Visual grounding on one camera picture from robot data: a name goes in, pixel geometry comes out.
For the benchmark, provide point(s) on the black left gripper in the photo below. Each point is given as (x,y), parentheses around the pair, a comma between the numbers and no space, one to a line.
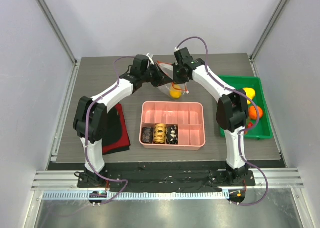
(162,77)

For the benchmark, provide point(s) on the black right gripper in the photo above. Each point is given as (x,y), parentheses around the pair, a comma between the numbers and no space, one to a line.
(176,76)

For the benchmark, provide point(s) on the clear zip bag orange seal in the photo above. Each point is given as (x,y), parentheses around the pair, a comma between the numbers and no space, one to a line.
(172,84)

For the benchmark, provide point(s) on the yellow orange fake fruit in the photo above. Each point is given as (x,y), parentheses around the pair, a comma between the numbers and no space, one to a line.
(175,93)

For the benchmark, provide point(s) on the yellow fake lemon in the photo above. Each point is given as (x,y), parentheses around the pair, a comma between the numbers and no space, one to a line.
(250,93)

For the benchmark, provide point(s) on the orange fake orange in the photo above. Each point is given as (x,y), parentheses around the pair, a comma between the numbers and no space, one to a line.
(255,113)

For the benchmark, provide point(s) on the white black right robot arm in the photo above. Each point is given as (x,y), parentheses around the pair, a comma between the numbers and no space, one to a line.
(232,108)

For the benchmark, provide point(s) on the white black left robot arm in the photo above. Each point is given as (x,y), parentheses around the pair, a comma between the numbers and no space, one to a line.
(90,121)

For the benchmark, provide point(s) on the pink divided organizer tray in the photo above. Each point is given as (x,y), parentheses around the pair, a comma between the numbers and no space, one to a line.
(188,117)

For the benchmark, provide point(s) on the gold patterned tape roll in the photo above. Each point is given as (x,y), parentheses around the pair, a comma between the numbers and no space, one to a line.
(159,135)

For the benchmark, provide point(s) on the black white patterned tape roll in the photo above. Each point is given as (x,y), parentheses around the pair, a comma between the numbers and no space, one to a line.
(172,134)

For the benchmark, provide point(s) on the dark patterned tape roll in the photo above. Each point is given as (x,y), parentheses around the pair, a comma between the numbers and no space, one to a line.
(147,134)

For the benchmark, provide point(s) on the red cloth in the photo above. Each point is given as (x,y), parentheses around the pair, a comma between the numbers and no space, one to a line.
(116,138)

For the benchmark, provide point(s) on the green plastic bin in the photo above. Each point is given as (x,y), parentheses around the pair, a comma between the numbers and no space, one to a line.
(263,129)

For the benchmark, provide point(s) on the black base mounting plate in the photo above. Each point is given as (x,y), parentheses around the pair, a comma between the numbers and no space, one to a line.
(152,179)

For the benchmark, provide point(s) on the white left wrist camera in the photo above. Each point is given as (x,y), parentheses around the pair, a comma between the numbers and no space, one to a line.
(150,56)

